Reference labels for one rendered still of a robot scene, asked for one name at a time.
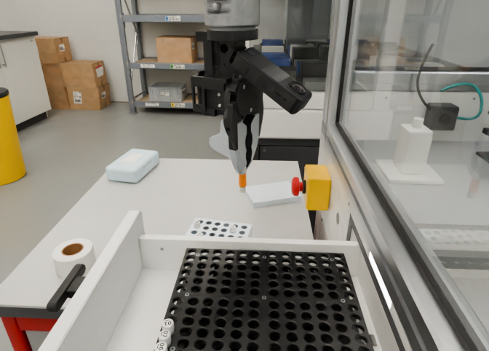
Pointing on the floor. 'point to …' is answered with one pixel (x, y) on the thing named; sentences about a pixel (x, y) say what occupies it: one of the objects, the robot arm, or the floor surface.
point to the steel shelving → (149, 57)
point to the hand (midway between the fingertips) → (246, 164)
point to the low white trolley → (116, 216)
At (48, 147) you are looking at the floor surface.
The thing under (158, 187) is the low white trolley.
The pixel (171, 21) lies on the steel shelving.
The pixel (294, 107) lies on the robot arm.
